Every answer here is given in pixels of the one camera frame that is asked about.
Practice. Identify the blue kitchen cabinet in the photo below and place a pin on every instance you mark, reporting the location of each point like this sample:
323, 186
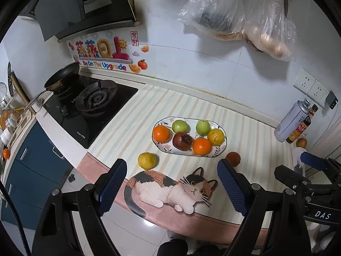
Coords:
38, 168

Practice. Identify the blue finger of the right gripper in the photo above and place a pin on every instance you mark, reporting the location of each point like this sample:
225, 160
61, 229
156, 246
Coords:
313, 161

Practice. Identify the dark red-orange fruit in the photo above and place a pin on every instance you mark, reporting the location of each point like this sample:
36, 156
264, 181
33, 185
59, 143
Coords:
233, 158

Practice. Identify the dark soy sauce bottle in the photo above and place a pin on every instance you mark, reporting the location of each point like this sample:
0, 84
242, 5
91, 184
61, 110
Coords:
303, 125

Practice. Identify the silver gas canister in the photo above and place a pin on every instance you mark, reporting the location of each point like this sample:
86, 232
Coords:
294, 117

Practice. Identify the colourful wall sticker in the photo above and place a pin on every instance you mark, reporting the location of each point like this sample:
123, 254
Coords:
113, 50

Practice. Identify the plastic bag with dark contents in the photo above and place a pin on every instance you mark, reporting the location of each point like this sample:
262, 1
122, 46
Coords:
220, 19

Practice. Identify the brown red apple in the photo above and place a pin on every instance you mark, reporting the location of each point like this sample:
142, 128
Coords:
182, 141

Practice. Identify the orange tangerine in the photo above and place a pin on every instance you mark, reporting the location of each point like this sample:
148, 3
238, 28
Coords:
161, 134
201, 146

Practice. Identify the calico cat shaped mat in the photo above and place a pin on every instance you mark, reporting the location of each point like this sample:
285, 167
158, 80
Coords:
157, 189

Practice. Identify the black plug adapter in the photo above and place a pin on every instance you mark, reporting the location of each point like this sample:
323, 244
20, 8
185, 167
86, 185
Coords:
331, 100

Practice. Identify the white wall socket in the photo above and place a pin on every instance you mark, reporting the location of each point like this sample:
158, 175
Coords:
318, 93
304, 81

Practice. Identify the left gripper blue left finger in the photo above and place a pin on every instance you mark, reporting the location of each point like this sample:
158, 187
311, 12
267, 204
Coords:
108, 185

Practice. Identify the orange fruit on far counter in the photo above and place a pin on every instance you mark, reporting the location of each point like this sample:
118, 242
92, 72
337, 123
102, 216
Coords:
6, 153

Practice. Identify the floral oval ceramic plate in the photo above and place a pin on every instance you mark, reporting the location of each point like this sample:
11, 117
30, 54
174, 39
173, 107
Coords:
168, 146

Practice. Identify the plastic bag with onions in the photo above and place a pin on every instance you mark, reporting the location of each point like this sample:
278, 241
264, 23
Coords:
269, 31

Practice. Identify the black gas stove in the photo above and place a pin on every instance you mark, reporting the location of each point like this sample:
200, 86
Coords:
85, 109

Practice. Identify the range hood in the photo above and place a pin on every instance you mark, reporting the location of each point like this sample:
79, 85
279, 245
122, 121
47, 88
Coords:
67, 19

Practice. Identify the small yellow lemon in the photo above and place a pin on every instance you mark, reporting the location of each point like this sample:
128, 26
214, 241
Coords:
147, 160

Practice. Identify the tissue pack with tissue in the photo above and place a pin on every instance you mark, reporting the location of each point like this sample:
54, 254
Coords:
299, 166

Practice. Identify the black frying pan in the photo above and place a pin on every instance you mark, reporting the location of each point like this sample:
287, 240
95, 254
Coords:
59, 82

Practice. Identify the green apple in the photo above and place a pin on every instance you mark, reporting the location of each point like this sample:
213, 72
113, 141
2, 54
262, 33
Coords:
202, 127
180, 126

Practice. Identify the large yellow orange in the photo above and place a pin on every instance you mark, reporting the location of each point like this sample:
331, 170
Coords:
216, 137

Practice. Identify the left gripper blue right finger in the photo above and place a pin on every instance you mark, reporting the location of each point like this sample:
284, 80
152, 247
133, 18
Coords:
236, 186

